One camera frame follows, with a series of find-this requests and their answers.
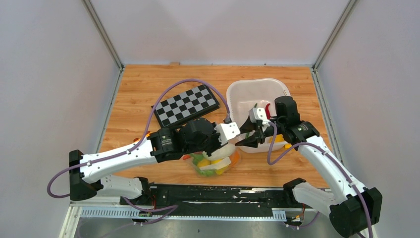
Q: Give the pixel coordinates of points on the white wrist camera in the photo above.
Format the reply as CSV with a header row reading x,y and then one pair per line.
x,y
227,131
258,116

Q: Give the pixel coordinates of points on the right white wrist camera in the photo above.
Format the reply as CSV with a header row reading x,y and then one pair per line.
x,y
258,116

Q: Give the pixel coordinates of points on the toy orange carrot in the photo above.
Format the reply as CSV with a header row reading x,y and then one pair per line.
x,y
235,158

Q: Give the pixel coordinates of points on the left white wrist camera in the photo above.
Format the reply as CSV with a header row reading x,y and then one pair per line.
x,y
227,131

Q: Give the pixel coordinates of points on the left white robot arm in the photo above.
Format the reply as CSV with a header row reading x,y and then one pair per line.
x,y
90,174

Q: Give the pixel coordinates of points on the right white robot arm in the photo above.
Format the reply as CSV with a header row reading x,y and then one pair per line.
x,y
350,206

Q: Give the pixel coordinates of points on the yellow toy potato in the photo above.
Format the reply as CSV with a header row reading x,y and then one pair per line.
x,y
279,138

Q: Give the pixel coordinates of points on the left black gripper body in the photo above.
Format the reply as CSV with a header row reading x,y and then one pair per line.
x,y
213,144

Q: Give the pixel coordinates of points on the white plastic basket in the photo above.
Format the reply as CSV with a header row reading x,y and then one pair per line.
x,y
241,97

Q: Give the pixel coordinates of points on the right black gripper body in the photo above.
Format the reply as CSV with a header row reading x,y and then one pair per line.
x,y
261,135

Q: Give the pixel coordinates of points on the yellow toy lemon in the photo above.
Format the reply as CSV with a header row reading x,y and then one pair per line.
x,y
220,170

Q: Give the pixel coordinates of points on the white toy radish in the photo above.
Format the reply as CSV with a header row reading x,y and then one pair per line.
x,y
223,153

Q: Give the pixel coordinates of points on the green toy cabbage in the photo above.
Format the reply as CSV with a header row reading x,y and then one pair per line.
x,y
206,172

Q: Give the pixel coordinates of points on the clear zip top bag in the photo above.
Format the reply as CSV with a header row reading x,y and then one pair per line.
x,y
188,159

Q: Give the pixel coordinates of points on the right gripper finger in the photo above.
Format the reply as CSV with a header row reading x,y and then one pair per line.
x,y
252,141
248,125

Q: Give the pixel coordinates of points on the yellow toy pear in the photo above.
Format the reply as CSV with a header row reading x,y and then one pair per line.
x,y
203,162

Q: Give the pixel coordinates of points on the black grey chessboard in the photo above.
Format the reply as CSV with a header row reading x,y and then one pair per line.
x,y
189,105

